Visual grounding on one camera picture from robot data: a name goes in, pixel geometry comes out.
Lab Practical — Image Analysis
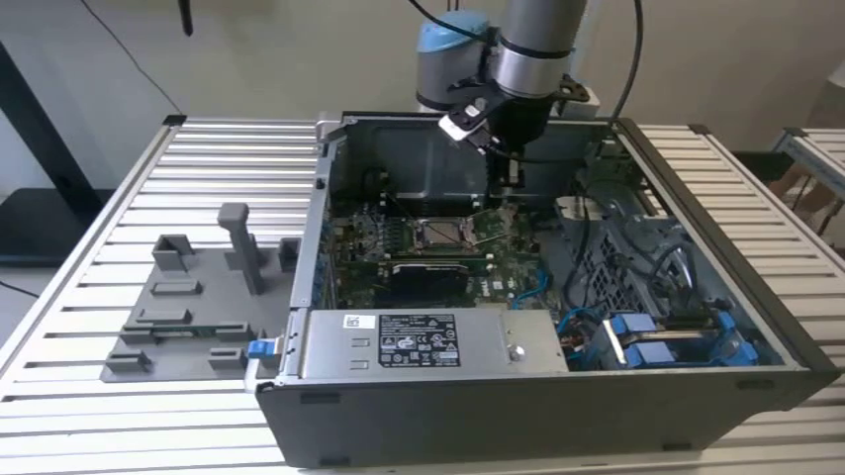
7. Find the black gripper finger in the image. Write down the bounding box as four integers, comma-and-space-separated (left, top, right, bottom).
485, 141, 499, 205
499, 147, 529, 200

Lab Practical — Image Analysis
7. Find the metal socket cover frame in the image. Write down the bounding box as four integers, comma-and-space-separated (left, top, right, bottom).
466, 207, 524, 244

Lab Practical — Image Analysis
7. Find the CPU silver plate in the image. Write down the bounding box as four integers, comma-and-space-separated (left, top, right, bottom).
422, 222, 468, 246

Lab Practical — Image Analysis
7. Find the thin wire locking lever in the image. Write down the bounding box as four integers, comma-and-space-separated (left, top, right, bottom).
389, 195, 421, 223

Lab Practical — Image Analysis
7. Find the CPU socket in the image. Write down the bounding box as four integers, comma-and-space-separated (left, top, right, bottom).
409, 217, 477, 253

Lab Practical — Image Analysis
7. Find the green motherboard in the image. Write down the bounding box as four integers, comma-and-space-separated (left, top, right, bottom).
322, 197, 563, 313

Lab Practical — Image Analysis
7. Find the black graphics card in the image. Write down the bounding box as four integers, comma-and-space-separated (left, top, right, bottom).
388, 261, 474, 304

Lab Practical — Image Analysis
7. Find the grey metal drive cage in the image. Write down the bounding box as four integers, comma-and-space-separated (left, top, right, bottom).
557, 192, 728, 321

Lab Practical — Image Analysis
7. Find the blue disk carrier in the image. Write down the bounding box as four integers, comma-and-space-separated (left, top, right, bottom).
611, 312, 660, 338
620, 340, 669, 368

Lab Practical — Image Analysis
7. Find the silver power supply unit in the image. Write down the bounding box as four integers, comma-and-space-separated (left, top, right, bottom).
301, 309, 571, 376

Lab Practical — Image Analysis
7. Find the metal slat side table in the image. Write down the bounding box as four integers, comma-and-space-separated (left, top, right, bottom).
772, 126, 845, 199

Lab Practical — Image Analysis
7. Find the brown cardboard box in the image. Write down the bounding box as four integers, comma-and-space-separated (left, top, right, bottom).
769, 162, 845, 239

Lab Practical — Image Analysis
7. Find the dark grey PC case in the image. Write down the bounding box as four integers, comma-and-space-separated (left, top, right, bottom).
244, 111, 844, 469

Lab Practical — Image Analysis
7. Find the grey parts rack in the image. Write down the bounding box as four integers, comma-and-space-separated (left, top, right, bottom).
98, 202, 306, 383

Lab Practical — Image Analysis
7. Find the green RAM stick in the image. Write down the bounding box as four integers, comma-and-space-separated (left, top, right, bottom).
151, 326, 221, 338

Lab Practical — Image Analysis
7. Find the black stand with base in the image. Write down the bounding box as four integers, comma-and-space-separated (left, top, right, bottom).
0, 42, 115, 269

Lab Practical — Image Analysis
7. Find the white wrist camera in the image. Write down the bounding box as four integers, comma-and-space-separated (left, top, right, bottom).
438, 98, 495, 143

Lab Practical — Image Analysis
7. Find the blue wire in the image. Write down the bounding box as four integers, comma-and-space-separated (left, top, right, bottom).
513, 269, 553, 303

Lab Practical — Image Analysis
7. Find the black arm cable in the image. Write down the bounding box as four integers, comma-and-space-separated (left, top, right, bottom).
408, 0, 647, 164

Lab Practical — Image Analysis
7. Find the blue plastic bracket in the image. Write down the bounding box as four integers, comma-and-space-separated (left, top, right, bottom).
716, 309, 760, 366

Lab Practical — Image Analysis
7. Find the thin black wall wire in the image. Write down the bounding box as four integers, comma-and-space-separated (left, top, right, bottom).
82, 0, 183, 116

